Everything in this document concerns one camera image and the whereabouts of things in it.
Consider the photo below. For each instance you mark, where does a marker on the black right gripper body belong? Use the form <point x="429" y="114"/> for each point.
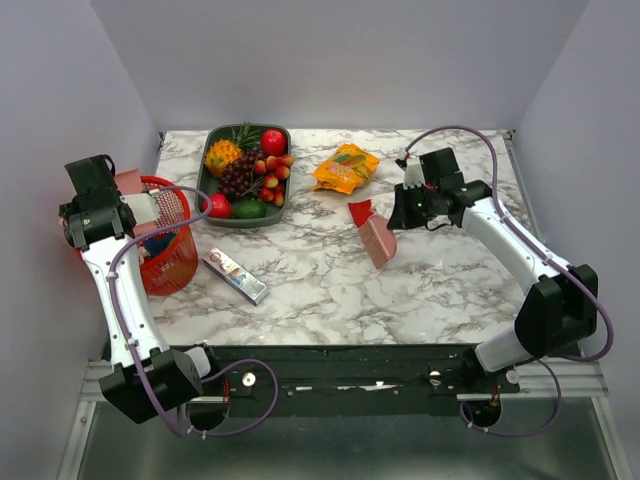
<point x="416" y="205"/>

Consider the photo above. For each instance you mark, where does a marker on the pink hand brush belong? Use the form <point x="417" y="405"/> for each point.
<point x="379" y="242"/>

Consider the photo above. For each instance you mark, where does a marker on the silver toothpaste box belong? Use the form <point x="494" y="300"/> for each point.
<point x="236" y="276"/>

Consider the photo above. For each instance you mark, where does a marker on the pink plastic dustpan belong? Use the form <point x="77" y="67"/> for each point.
<point x="129" y="182"/>

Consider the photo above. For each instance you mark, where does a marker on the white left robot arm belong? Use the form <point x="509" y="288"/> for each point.
<point x="120" y="290"/>

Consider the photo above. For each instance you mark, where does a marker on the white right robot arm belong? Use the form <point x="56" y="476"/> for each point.
<point x="557" y="310"/>

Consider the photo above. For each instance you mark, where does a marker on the red paper scrap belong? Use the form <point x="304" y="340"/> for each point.
<point x="360" y="212"/>

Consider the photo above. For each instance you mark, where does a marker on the orange snack bag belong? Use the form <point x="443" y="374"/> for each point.
<point x="348" y="169"/>

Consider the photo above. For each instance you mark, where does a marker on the toy cherries bunch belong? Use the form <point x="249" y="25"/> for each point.
<point x="270" y="177"/>

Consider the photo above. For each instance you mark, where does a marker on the red toy apple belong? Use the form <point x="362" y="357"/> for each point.
<point x="221" y="207"/>
<point x="274" y="142"/>

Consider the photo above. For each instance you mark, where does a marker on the green toy avocado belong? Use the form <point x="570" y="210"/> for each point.
<point x="250" y="209"/>

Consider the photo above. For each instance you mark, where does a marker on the purple toy grapes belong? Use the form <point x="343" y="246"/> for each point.
<point x="244" y="178"/>

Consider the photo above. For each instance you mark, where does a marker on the toy pineapple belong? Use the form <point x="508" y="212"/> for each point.
<point x="227" y="150"/>

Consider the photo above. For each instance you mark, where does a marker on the grey fruit tray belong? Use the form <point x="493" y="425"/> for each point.
<point x="208" y="184"/>

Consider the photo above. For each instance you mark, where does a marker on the red mesh waste basket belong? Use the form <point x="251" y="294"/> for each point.
<point x="170" y="260"/>

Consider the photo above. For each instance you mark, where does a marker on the blue crumpled paper scrap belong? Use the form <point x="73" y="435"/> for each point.
<point x="156" y="245"/>

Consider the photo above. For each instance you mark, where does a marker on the white crumpled tissue, left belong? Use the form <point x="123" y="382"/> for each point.
<point x="143" y="254"/>

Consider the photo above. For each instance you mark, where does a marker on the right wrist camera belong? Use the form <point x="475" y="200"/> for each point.
<point x="413" y="173"/>

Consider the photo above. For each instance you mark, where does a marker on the aluminium frame rail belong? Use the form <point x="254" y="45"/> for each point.
<point x="576" y="380"/>

